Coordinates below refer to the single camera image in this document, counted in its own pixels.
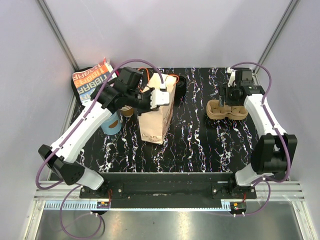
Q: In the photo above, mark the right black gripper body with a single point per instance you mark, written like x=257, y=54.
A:
x=230, y=96

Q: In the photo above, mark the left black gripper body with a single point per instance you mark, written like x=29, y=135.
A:
x=141, y=100

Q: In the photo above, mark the stack of paper coffee cups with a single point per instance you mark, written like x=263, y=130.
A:
x=127, y=111

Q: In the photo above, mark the beige paper takeout bag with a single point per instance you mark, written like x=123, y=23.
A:
x=154, y=125

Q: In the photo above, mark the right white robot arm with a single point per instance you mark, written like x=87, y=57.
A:
x=275, y=149

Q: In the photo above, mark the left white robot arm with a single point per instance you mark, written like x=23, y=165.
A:
x=61, y=155

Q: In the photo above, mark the stack of brown cup carriers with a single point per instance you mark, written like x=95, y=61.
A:
x=216, y=112

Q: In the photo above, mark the light blue straw holder cup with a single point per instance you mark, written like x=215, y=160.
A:
x=112, y=125

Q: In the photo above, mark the colourful rabbit print cloth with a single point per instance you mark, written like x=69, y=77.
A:
x=85, y=81

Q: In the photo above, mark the stack of black cup lids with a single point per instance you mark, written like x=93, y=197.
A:
x=180, y=87

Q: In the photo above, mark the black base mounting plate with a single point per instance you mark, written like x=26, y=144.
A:
x=165, y=191

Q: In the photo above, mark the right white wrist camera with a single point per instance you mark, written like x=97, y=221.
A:
x=232, y=77

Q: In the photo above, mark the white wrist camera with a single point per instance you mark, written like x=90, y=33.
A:
x=159, y=98
x=232, y=77

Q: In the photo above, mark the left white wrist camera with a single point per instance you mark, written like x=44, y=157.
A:
x=159, y=98

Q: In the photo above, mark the aluminium frame rail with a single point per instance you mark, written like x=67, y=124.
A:
x=170, y=209

